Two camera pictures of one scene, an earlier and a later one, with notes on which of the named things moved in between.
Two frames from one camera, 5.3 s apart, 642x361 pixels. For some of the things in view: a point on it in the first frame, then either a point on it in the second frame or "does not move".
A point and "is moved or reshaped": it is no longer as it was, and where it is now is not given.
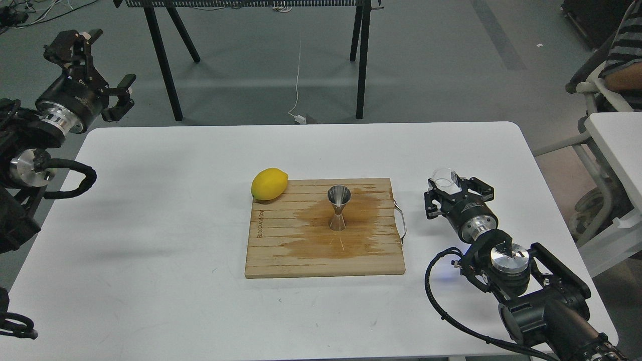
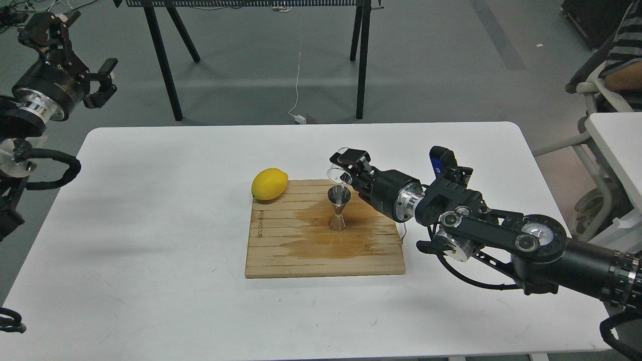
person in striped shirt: (622, 71) does not move
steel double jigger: (338, 195) does not move
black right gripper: (469, 214) to (381, 187)
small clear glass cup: (445, 178) is moved or reshaped
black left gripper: (78, 94) to (51, 91)
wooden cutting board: (327, 227) does not move
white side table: (619, 137) does not move
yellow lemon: (270, 184) does not move
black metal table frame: (359, 41) does not move
